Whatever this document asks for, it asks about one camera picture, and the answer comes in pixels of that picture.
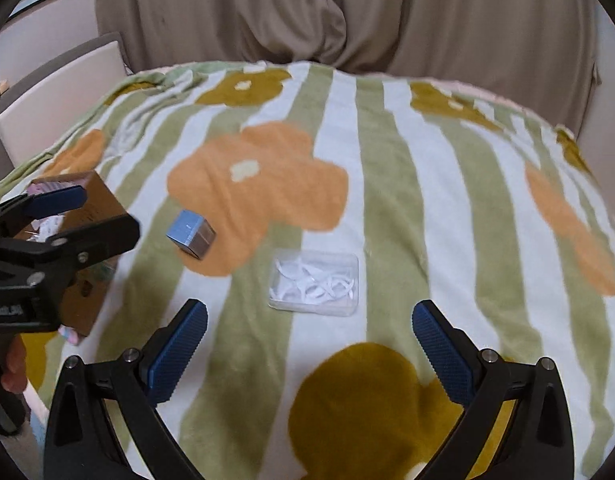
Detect clear plastic floss pick box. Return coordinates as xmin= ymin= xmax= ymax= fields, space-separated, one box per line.
xmin=268 ymin=250 xmax=361 ymax=317

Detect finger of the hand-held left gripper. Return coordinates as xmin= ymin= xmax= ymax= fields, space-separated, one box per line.
xmin=0 ymin=185 xmax=88 ymax=227
xmin=0 ymin=214 xmax=141 ymax=283

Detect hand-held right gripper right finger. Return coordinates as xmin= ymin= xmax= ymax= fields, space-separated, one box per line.
xmin=411 ymin=300 xmax=575 ymax=480

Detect small blue cube box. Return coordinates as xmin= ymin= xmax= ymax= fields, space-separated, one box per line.
xmin=166 ymin=210 xmax=216 ymax=260

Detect cardboard box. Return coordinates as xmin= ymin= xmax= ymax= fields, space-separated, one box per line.
xmin=10 ymin=170 xmax=129 ymax=347

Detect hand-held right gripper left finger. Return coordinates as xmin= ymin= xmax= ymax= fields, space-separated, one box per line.
xmin=42 ymin=298 xmax=209 ymax=480

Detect beige curtain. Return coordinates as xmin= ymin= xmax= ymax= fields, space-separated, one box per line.
xmin=95 ymin=0 xmax=601 ymax=133

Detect green striped floral blanket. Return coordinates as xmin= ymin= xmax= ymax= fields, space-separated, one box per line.
xmin=0 ymin=60 xmax=615 ymax=480

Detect person's left hand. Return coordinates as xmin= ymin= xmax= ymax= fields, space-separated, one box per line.
xmin=0 ymin=335 xmax=29 ymax=394

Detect white headboard cushion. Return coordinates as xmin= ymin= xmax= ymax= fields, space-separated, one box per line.
xmin=0 ymin=45 xmax=129 ymax=167

